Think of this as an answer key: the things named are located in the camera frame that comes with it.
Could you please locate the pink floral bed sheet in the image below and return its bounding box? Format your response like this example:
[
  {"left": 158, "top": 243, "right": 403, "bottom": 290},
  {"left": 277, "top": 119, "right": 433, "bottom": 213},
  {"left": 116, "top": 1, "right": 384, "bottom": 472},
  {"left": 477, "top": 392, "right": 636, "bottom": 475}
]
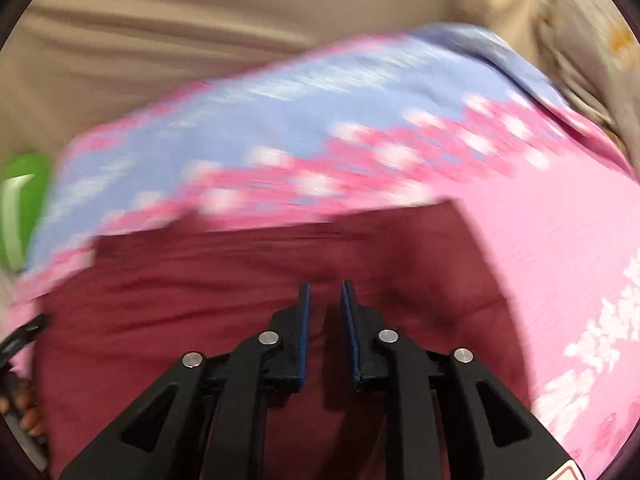
[{"left": 10, "top": 22, "right": 640, "bottom": 466}]

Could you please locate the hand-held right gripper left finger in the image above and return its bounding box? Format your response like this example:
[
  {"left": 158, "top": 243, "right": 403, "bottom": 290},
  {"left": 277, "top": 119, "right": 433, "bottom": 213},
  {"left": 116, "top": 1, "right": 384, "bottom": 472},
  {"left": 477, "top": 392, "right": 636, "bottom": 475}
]
[{"left": 59, "top": 281, "right": 313, "bottom": 480}]

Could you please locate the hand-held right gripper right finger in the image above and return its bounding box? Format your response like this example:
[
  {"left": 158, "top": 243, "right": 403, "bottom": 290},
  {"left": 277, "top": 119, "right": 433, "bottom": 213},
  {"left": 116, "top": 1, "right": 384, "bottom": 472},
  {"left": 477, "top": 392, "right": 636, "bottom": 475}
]
[{"left": 341, "top": 280, "right": 575, "bottom": 480}]

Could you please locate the green plush pillow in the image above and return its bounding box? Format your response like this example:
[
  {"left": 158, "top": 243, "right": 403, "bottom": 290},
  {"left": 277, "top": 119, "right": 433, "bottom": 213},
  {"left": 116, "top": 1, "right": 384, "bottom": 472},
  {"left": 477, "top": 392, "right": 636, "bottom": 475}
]
[{"left": 0, "top": 152, "right": 54, "bottom": 274}]

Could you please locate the pale floral curtain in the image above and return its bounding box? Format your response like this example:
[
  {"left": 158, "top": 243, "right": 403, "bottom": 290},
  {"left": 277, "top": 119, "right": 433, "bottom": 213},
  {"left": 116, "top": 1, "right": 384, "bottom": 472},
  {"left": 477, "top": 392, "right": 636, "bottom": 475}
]
[{"left": 450, "top": 0, "right": 640, "bottom": 176}]

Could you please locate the person's left hand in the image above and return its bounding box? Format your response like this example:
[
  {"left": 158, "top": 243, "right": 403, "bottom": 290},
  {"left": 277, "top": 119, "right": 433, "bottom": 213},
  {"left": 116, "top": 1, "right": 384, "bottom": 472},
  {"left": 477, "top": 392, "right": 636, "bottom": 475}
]
[{"left": 14, "top": 391, "right": 48, "bottom": 438}]

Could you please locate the maroon quilted puffer jacket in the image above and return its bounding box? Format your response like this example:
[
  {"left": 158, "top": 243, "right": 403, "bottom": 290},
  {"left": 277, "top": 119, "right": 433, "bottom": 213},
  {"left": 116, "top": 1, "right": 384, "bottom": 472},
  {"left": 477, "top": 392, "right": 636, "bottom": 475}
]
[{"left": 30, "top": 199, "right": 533, "bottom": 480}]

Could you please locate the beige cloth drape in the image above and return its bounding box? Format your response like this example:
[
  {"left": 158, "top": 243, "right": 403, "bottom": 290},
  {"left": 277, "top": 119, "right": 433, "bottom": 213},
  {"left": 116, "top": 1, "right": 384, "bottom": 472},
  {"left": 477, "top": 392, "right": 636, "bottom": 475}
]
[{"left": 0, "top": 0, "right": 501, "bottom": 173}]

